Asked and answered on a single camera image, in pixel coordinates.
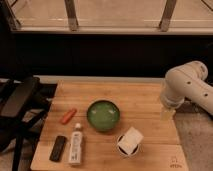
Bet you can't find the green ceramic bowl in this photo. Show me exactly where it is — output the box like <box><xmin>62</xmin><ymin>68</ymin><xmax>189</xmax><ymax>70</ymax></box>
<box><xmin>87</xmin><ymin>100</ymin><xmax>120</xmax><ymax>132</ymax></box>

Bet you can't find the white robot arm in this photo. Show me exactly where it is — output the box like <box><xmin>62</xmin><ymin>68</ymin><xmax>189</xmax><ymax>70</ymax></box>
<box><xmin>160</xmin><ymin>61</ymin><xmax>213</xmax><ymax>119</ymax></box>

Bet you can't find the orange carrot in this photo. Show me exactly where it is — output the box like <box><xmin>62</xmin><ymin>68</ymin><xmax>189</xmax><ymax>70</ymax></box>
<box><xmin>60</xmin><ymin>108</ymin><xmax>77</xmax><ymax>124</ymax></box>

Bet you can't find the white squeeze bottle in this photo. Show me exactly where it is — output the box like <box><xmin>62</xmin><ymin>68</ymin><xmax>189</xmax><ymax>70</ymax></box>
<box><xmin>68</xmin><ymin>123</ymin><xmax>83</xmax><ymax>165</ymax></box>

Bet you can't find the black remote control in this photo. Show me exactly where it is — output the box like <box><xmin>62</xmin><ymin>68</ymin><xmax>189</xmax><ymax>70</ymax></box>
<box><xmin>49</xmin><ymin>136</ymin><xmax>67</xmax><ymax>162</ymax></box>

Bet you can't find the black office chair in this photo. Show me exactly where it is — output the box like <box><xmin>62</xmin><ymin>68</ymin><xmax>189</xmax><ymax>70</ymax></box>
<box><xmin>0</xmin><ymin>77</ymin><xmax>56</xmax><ymax>171</ymax></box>

